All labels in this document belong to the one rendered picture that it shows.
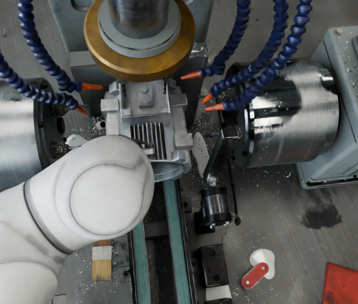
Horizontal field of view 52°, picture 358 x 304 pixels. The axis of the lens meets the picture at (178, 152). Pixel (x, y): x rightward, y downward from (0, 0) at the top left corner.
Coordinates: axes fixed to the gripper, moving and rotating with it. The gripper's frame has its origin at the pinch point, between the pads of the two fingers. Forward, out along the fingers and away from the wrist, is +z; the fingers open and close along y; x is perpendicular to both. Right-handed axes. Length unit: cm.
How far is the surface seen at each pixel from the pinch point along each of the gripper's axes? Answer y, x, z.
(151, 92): -7.5, -9.8, 4.4
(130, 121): -2.6, -4.3, 1.6
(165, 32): -9.6, -18.7, -17.0
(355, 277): -57, 43, 11
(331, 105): -45.1, -4.0, -0.9
